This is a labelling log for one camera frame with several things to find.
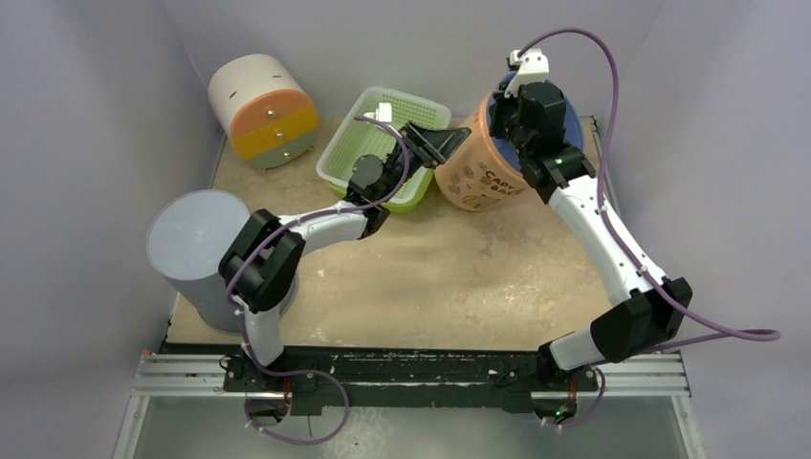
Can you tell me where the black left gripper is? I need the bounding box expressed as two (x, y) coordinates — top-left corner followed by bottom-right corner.
(379, 122), (470, 205)

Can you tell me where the blue plastic bucket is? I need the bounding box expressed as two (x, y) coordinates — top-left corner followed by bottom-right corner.
(488, 74), (584, 172)

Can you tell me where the orange capybara bucket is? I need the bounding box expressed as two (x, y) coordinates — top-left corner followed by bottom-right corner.
(434, 96), (529, 211)

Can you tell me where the grey plastic bucket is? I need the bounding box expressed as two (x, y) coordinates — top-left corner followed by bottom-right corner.
(145, 188), (299, 335)

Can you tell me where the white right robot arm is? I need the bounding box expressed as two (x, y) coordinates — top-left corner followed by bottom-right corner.
(488, 82), (692, 389)

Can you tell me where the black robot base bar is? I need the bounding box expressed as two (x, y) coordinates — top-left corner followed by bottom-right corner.
(159, 341), (603, 418)

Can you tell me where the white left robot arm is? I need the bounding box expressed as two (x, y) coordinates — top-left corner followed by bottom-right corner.
(218, 122), (471, 391)

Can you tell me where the green plastic basket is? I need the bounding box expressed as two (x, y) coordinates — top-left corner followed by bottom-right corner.
(316, 86), (451, 196)

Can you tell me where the white cylindrical drawer cabinet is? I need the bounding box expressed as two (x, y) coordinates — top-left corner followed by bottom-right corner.
(208, 54), (319, 170)

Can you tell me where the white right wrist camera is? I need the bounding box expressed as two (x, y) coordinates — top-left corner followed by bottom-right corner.
(504, 48), (550, 98)

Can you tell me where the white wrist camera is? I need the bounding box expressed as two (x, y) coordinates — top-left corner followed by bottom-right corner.
(504, 48), (550, 98)
(364, 102), (393, 124)

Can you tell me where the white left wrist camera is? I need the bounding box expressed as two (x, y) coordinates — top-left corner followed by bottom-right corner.
(364, 102), (393, 124)

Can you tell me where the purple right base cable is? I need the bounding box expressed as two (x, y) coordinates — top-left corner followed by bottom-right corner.
(541, 367), (608, 432)

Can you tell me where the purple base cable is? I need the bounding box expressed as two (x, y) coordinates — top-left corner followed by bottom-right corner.
(541, 367), (608, 432)
(243, 369), (352, 446)

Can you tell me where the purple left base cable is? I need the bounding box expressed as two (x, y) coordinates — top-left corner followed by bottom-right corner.
(243, 369), (352, 446)

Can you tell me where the aluminium frame rail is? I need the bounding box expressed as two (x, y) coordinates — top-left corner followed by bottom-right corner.
(110, 114), (708, 459)

